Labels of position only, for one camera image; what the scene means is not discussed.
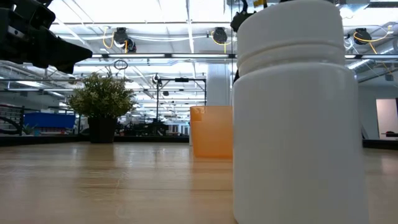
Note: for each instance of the black storage rack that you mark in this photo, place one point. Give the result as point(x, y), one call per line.
point(9, 118)

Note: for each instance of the blue plastic bin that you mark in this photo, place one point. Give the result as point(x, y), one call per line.
point(49, 120)

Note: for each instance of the white pill bottle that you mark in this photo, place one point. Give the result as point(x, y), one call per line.
point(295, 124)

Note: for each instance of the white building column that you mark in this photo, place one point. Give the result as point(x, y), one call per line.
point(217, 87)

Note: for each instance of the black metal stand frame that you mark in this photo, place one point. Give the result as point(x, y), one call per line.
point(182, 80)

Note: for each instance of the green potted plant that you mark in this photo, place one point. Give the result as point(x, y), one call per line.
point(102, 96)

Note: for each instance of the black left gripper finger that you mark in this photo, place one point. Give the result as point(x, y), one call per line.
point(62, 54)
point(40, 14)

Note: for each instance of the orange plastic basket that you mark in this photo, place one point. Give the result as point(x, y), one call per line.
point(211, 133)

